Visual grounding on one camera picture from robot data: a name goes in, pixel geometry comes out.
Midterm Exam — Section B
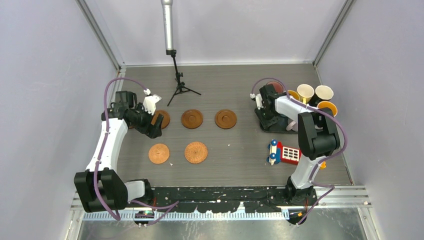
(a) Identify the yellow mug white inside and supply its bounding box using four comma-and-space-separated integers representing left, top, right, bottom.
296, 83, 315, 104

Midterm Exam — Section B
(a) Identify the pink floral mug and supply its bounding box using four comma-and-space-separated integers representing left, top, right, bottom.
266, 81, 285, 94

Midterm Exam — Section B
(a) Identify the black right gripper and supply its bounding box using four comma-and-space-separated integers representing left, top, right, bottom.
254, 105, 280, 131

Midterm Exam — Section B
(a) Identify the toy block train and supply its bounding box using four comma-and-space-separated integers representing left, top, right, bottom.
266, 139, 308, 166

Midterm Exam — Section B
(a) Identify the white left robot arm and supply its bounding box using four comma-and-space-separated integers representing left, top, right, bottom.
73, 90, 164, 213

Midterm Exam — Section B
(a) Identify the blue mug yellow inside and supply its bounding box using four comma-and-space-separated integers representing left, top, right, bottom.
287, 90, 300, 101

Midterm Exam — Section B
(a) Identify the smooth orange round coaster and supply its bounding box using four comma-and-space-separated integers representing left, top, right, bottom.
148, 143, 170, 164

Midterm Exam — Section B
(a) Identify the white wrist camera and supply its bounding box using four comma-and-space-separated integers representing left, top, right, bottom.
142, 88, 162, 116
249, 93, 264, 110

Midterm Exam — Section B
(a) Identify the black plastic tray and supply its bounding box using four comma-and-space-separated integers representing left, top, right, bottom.
254, 108, 297, 134

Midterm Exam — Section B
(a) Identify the dark wooden round coaster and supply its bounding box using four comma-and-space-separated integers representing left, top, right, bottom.
181, 109, 204, 129

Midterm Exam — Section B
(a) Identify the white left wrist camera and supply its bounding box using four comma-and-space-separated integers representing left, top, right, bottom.
142, 88, 162, 116

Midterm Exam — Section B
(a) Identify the woven rattan round coaster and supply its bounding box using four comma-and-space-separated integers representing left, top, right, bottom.
184, 141, 208, 164

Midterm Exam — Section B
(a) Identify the lilac mug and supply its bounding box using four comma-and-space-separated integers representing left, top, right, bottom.
286, 120, 298, 132

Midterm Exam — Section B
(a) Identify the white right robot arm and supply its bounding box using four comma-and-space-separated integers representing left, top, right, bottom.
249, 84, 340, 205

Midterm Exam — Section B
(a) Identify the silver microphone on tripod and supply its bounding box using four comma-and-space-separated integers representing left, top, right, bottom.
160, 0, 202, 106

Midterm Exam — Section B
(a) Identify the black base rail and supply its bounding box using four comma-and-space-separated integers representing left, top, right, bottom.
136, 186, 317, 214

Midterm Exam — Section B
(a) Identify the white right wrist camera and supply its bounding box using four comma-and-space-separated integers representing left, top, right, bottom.
249, 93, 264, 110

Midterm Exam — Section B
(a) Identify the white mug orange inside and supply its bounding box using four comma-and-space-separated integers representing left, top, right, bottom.
317, 100, 338, 117

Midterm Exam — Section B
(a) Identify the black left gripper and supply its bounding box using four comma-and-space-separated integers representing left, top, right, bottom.
130, 103, 164, 139

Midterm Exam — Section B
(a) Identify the brown wooden coaster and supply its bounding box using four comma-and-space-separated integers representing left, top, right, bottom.
214, 109, 237, 130
151, 110, 171, 130

